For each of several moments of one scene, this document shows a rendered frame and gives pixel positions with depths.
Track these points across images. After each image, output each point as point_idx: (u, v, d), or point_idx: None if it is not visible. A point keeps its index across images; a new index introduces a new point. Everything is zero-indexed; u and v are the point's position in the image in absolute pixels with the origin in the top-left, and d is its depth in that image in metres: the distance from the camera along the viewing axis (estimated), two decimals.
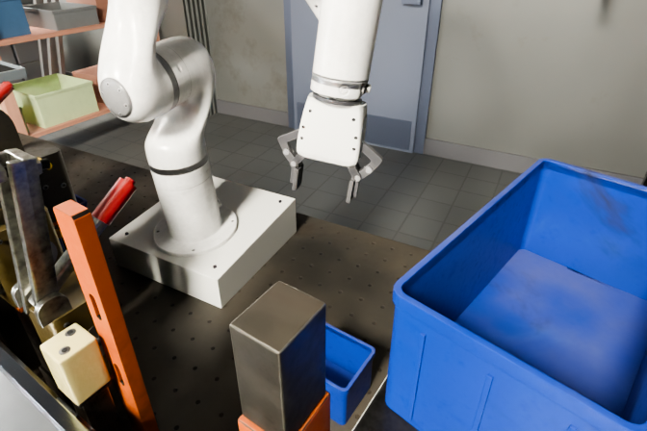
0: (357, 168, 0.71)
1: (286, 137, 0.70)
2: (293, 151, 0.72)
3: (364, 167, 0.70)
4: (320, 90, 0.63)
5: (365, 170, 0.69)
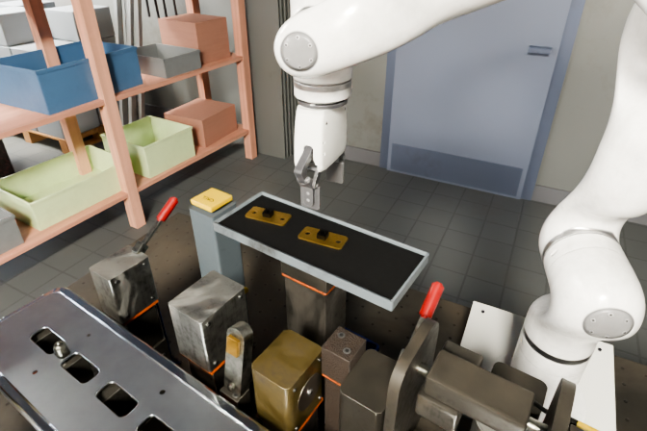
0: None
1: (305, 165, 0.63)
2: None
3: None
4: (341, 97, 0.62)
5: None
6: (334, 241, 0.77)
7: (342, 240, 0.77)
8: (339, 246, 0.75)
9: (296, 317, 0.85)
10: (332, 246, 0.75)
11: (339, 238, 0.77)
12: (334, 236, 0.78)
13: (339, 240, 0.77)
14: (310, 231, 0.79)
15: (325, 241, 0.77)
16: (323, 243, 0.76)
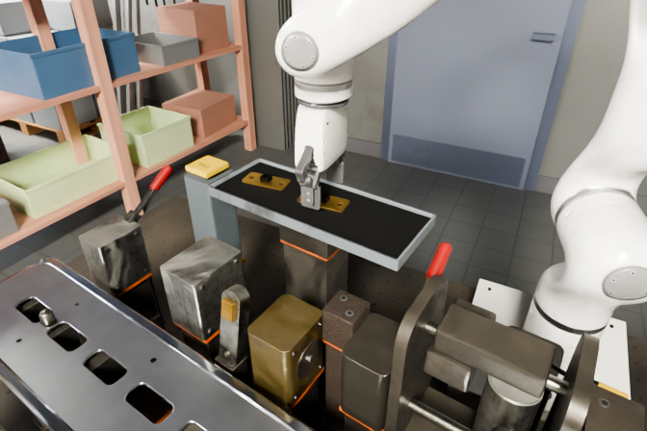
0: None
1: (306, 165, 0.63)
2: None
3: None
4: (342, 97, 0.62)
5: None
6: (336, 204, 0.73)
7: (344, 203, 0.73)
8: (341, 209, 0.71)
9: (295, 288, 0.81)
10: (333, 209, 0.71)
11: (341, 201, 0.73)
12: (335, 199, 0.74)
13: (341, 204, 0.73)
14: None
15: (326, 204, 0.73)
16: (324, 206, 0.72)
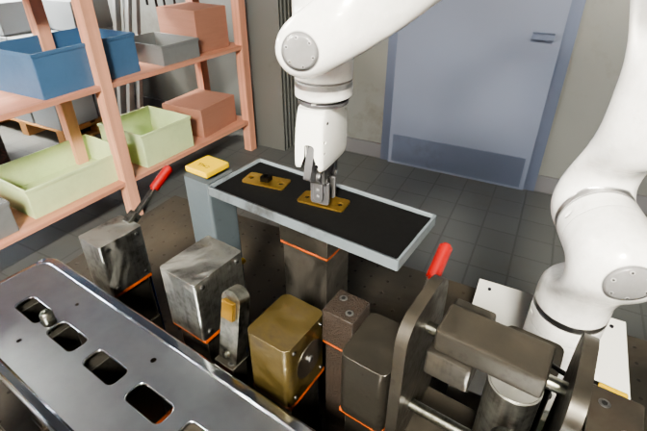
0: None
1: (312, 171, 0.65)
2: None
3: None
4: (342, 97, 0.62)
5: (335, 161, 0.73)
6: (336, 204, 0.73)
7: (344, 203, 0.73)
8: (341, 209, 0.71)
9: (295, 288, 0.81)
10: (333, 209, 0.71)
11: (341, 201, 0.73)
12: (335, 199, 0.74)
13: (341, 204, 0.73)
14: (310, 194, 0.75)
15: (326, 204, 0.73)
16: (324, 206, 0.72)
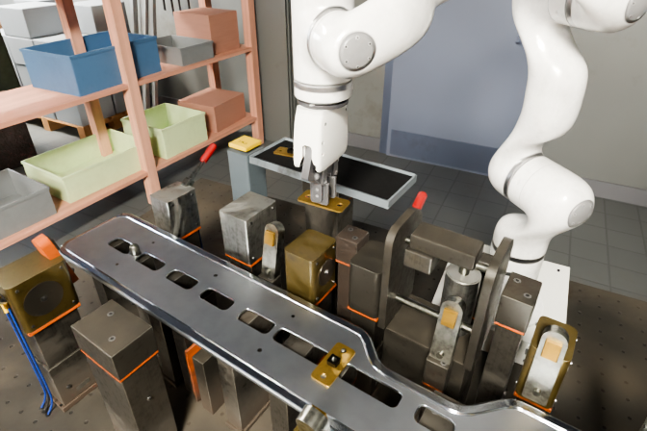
0: None
1: (310, 171, 0.66)
2: (312, 173, 0.69)
3: None
4: (340, 98, 0.61)
5: (336, 161, 0.73)
6: (336, 204, 0.73)
7: (344, 204, 0.73)
8: (340, 210, 0.71)
9: None
10: (332, 209, 0.71)
11: (341, 201, 0.73)
12: (335, 199, 0.74)
13: (341, 204, 0.73)
14: (311, 194, 0.75)
15: (326, 204, 0.73)
16: (323, 206, 0.72)
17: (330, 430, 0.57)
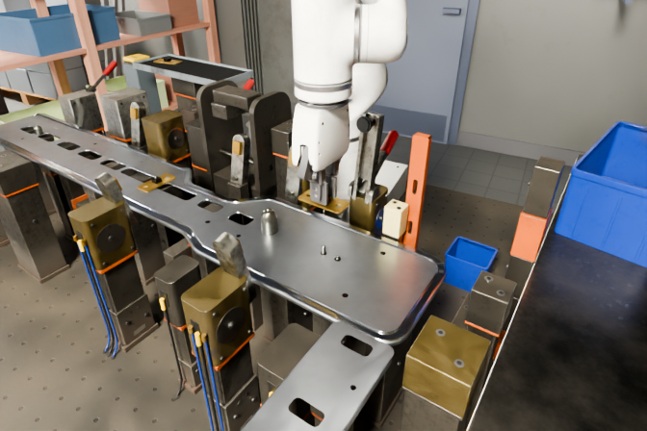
0: None
1: (307, 170, 0.66)
2: (311, 172, 0.69)
3: None
4: (338, 98, 0.61)
5: (337, 162, 0.72)
6: (335, 205, 0.72)
7: (343, 205, 0.72)
8: (338, 210, 0.71)
9: None
10: (330, 210, 0.71)
11: (340, 203, 0.73)
12: (335, 200, 0.74)
13: (340, 205, 0.73)
14: None
15: (325, 204, 0.73)
16: (323, 206, 0.72)
17: (121, 192, 0.86)
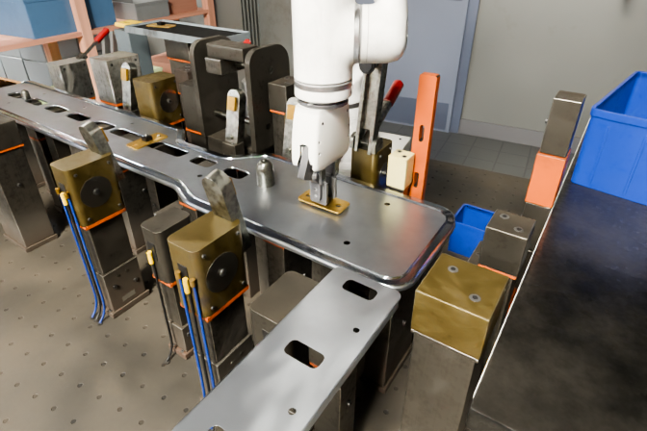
0: None
1: (307, 170, 0.66)
2: (311, 172, 0.69)
3: None
4: (338, 98, 0.61)
5: (337, 162, 0.72)
6: (335, 205, 0.72)
7: (343, 205, 0.72)
8: (338, 210, 0.71)
9: None
10: (330, 210, 0.71)
11: (340, 203, 0.73)
12: (335, 200, 0.74)
13: (340, 205, 0.73)
14: None
15: (325, 204, 0.73)
16: (323, 206, 0.72)
17: (108, 143, 0.81)
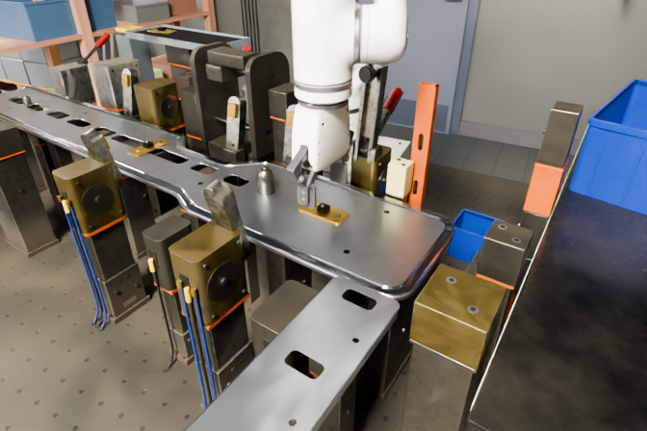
0: None
1: (298, 164, 0.63)
2: (297, 175, 0.66)
3: None
4: (338, 99, 0.61)
5: (348, 148, 0.74)
6: (334, 215, 0.73)
7: (343, 215, 0.73)
8: (338, 221, 0.72)
9: None
10: (330, 220, 0.72)
11: (340, 213, 0.74)
12: (335, 211, 0.74)
13: (340, 215, 0.74)
14: None
15: (325, 215, 0.73)
16: (323, 216, 0.73)
17: (110, 151, 0.81)
